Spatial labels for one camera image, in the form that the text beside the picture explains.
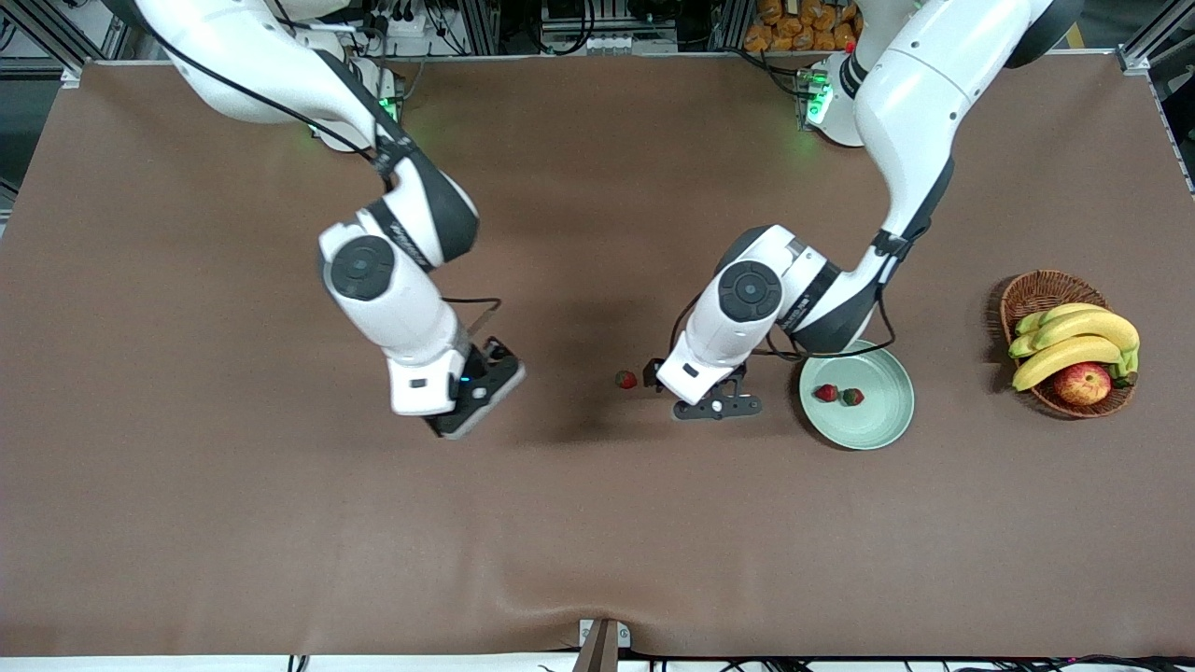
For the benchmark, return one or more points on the red apple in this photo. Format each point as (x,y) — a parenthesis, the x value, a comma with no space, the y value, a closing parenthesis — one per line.
(1081,384)

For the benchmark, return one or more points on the brown wicker basket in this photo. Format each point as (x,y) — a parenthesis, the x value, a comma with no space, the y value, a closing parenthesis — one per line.
(1041,291)

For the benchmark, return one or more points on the pale green plate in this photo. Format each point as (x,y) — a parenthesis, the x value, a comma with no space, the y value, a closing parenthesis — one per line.
(868,425)

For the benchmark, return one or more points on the metal table clamp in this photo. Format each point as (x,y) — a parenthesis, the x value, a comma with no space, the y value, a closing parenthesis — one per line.
(602,649)

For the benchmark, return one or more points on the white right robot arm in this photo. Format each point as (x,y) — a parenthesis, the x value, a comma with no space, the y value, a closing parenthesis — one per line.
(392,299)

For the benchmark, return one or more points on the greenish yellow banana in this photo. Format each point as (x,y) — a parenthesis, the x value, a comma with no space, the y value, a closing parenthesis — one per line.
(1046,315)

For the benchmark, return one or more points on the brown table cover mat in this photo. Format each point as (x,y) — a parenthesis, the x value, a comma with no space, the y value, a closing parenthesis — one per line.
(560,513)

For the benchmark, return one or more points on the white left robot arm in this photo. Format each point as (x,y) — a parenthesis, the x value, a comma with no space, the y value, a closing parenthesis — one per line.
(915,103)

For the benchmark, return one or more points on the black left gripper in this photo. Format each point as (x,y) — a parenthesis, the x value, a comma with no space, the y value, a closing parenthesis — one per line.
(654,370)

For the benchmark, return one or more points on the white terminal block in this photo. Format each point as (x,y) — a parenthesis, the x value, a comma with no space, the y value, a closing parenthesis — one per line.
(609,43)

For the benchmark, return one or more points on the aluminium frame beam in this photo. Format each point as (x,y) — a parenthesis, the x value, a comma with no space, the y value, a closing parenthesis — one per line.
(56,37)
(1144,51)

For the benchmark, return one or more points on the aluminium frame post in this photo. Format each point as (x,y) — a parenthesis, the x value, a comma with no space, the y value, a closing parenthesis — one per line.
(481,28)
(733,26)

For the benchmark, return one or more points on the red strawberry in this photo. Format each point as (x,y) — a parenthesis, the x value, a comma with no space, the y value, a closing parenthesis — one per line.
(826,393)
(625,379)
(851,397)

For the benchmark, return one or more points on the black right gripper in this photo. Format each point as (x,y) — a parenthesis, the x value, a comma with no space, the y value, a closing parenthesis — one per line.
(492,357)

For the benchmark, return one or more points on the orange bread rolls pile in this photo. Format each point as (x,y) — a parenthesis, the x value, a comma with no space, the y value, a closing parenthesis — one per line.
(794,28)

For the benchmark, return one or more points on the white power strip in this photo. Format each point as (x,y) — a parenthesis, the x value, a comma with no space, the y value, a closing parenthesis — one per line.
(406,26)

